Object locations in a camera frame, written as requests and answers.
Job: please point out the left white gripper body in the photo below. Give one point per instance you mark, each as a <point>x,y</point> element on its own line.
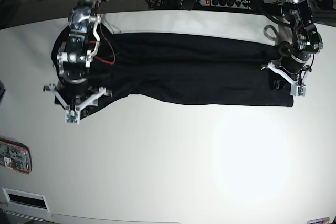
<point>288,72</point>

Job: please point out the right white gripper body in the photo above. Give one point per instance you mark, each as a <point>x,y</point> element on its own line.
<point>77,91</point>

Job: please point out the black T-shirt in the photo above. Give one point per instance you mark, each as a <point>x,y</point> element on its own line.
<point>188,69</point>

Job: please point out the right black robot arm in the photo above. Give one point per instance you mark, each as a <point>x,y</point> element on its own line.
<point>77,47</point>

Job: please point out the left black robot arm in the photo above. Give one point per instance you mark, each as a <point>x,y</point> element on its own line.
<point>306,43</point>

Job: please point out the white power strip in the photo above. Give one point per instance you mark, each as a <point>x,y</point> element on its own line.
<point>239,4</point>

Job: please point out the sticker at bottom right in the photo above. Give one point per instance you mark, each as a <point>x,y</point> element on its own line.
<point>324,220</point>

